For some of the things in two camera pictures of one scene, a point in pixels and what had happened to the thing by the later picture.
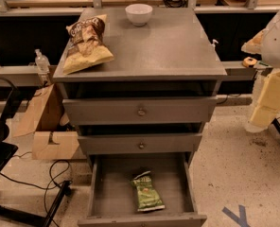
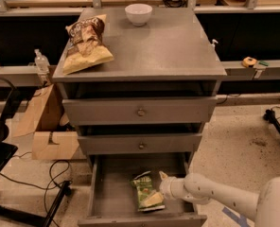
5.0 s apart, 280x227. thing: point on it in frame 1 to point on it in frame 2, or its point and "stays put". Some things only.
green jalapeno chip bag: (148, 199) stays put
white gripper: (278, 44) to (166, 186)
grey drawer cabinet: (142, 113) stays put
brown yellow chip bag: (85, 44) stays put
